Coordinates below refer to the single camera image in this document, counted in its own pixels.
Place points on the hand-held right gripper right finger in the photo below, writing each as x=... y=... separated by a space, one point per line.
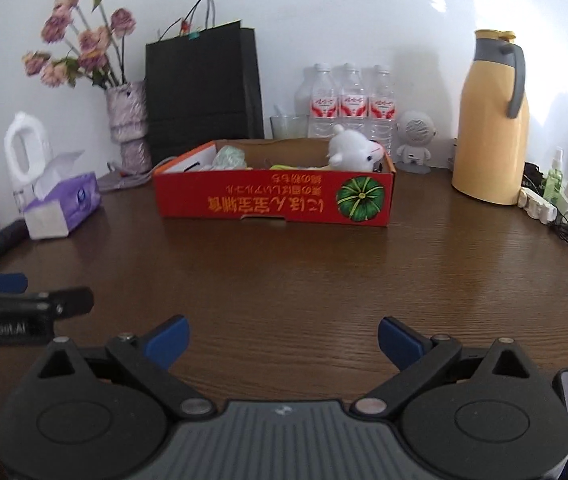
x=399 y=342

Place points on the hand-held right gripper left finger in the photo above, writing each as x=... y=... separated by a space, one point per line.
x=168 y=342

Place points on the red cardboard box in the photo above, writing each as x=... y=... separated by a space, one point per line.
x=274 y=200

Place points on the iridescent plastic bag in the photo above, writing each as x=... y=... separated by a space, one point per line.
x=229 y=157

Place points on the white and yellow plush toy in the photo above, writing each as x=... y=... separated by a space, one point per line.
x=354 y=150

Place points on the green yellow packet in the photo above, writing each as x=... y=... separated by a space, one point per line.
x=294 y=166

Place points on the dark blue case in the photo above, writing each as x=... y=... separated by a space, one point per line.
x=1 y=241

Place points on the purple tissue pack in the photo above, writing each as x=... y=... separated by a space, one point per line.
x=58 y=205

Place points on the white detergent bottle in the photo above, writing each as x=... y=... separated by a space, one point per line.
x=38 y=160

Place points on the purple stone vase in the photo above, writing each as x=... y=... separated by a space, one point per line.
x=126 y=115

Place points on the white power strip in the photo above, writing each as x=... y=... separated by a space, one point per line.
x=539 y=205

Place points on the white round speaker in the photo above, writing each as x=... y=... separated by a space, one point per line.
x=414 y=132

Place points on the green spray bottle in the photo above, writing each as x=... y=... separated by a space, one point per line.
x=554 y=180

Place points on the yellow thermos jug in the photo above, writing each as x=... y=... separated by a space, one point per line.
x=489 y=135

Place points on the clear water bottle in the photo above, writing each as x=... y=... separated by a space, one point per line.
x=381 y=107
x=323 y=105
x=353 y=105

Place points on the clear glass cup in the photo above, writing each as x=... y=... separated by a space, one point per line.
x=289 y=127

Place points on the black paper bag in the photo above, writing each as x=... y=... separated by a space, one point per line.
x=198 y=90

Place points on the dried pink flowers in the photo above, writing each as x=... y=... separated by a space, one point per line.
x=88 y=45

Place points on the green binder clip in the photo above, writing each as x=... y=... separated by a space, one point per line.
x=192 y=35

